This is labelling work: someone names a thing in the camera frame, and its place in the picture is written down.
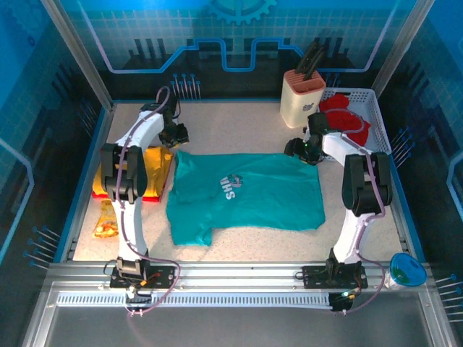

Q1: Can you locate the teal t-shirt with white print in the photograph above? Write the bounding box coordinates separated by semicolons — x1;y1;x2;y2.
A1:
165;150;326;247

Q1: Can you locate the red crumpled t-shirt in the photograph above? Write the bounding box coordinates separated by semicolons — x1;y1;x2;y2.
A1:
318;93;372;145

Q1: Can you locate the cream knife block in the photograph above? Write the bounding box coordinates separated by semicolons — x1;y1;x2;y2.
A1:
280;69;327;129

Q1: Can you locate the white plastic basket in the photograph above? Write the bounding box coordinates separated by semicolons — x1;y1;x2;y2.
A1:
313;87;394;163

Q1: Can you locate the yellow snack bag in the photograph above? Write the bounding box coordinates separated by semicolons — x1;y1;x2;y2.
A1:
92;200;120;239

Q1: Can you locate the black-handled knife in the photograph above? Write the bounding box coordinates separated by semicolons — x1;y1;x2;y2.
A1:
303;45;328;81
295;38;320;76

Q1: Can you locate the aluminium frame post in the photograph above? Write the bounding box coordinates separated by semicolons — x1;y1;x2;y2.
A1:
369;0;438;99
38;0;116;112

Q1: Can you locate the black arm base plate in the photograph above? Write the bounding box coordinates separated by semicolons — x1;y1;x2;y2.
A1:
302;265;369;290
109;265;181;290

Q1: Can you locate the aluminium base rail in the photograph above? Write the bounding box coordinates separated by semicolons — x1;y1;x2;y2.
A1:
46;260;435;292

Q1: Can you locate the white slotted cable duct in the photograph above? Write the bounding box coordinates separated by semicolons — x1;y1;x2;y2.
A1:
56;293;336;309

